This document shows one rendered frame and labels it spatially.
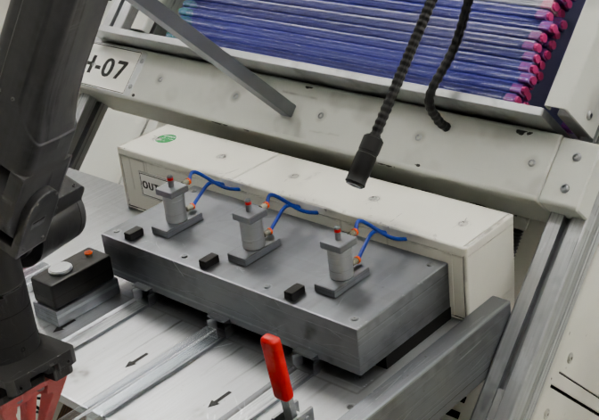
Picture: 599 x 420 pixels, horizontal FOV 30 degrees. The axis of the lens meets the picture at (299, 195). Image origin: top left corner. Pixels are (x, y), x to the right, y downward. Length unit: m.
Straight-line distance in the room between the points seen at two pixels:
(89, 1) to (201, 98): 0.62
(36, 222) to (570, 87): 0.50
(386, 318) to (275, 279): 0.12
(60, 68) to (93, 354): 0.39
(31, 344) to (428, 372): 0.33
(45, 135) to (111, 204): 0.60
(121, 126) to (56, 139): 2.93
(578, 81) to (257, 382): 0.40
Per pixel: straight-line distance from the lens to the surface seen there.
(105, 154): 3.72
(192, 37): 1.13
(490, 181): 1.09
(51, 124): 0.79
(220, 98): 1.33
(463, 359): 1.02
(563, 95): 1.05
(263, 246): 1.07
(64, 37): 0.75
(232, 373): 1.02
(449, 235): 1.04
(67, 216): 0.92
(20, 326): 0.89
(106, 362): 1.07
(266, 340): 0.86
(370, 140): 0.93
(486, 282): 1.06
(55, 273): 1.13
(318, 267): 1.04
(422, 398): 0.98
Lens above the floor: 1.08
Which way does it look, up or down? 8 degrees up
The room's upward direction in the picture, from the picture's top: 23 degrees clockwise
